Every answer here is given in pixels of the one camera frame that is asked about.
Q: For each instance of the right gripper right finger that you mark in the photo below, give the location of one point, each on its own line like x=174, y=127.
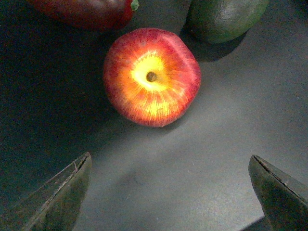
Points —
x=284, y=200

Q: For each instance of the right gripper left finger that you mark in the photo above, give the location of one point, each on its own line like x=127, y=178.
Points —
x=56, y=204

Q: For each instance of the red yellow apple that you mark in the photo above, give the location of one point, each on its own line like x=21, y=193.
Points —
x=151, y=77

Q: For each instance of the green avocado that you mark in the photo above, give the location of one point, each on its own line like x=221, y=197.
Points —
x=220, y=21

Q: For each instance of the red orange mango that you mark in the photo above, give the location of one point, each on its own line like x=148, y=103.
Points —
x=94, y=15

